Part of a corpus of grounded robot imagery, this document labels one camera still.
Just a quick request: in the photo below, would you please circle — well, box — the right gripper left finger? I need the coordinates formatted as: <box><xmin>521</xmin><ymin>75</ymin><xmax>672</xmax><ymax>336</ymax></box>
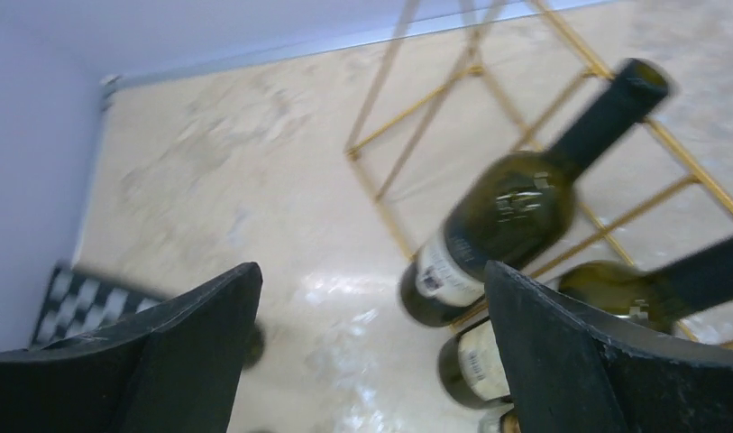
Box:
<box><xmin>0</xmin><ymin>263</ymin><xmax>262</xmax><ymax>432</ymax></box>

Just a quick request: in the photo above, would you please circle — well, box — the black white chessboard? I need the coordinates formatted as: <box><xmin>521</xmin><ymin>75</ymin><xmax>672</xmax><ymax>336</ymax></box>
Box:
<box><xmin>29</xmin><ymin>263</ymin><xmax>167</xmax><ymax>349</ymax></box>

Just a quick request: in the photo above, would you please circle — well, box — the gold wire wine rack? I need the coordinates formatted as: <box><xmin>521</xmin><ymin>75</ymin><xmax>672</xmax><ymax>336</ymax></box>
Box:
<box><xmin>344</xmin><ymin>0</ymin><xmax>733</xmax><ymax>353</ymax></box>

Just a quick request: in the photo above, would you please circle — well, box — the dark wine bottle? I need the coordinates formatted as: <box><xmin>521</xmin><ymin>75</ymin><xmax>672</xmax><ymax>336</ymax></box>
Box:
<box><xmin>399</xmin><ymin>58</ymin><xmax>673</xmax><ymax>327</ymax></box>
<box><xmin>437</xmin><ymin>236</ymin><xmax>733</xmax><ymax>410</ymax></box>
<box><xmin>243</xmin><ymin>321</ymin><xmax>266</xmax><ymax>370</ymax></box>

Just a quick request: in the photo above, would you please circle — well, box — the clear liquor bottle black cap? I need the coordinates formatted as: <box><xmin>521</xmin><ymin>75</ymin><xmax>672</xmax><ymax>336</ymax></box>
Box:
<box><xmin>477</xmin><ymin>407</ymin><xmax>521</xmax><ymax>433</ymax></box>

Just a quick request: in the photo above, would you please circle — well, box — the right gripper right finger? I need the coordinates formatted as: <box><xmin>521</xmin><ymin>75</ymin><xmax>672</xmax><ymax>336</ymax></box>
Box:
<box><xmin>484</xmin><ymin>262</ymin><xmax>733</xmax><ymax>432</ymax></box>

